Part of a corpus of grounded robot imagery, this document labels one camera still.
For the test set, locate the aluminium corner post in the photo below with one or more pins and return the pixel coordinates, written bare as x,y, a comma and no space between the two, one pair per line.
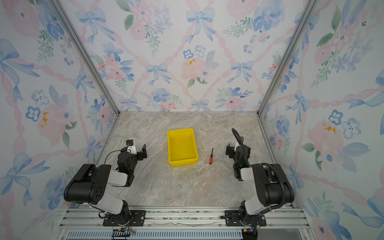
299,31
60,12

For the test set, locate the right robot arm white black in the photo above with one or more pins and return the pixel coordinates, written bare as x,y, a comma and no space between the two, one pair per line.
273,189

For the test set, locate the left aluminium corner post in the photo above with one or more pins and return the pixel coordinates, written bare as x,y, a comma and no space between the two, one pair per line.
60,12

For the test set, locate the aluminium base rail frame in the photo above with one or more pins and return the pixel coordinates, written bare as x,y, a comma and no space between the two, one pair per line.
185,223

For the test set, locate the right aluminium corner post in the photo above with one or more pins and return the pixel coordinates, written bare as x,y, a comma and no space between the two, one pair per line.
299,31

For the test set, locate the left wrist camera white blue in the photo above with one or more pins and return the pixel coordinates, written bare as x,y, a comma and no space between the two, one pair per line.
131,148

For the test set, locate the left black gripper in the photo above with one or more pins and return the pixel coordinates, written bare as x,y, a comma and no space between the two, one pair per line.
144,155

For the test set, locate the yellow plastic bin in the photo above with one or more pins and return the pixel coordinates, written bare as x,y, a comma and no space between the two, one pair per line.
182,148

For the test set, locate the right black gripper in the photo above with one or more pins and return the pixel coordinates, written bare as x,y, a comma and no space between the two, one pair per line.
231,151

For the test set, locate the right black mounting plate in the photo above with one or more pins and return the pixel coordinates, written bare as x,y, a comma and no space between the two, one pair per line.
238,219

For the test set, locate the black mounting plate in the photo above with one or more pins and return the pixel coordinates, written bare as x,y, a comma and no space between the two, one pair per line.
134,218
238,219

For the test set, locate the red black screwdriver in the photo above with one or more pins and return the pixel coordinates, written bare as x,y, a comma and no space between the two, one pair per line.
211,157

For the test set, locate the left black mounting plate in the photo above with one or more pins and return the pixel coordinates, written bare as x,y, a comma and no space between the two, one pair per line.
134,218

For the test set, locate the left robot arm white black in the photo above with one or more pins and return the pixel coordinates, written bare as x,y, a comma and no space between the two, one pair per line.
89,184

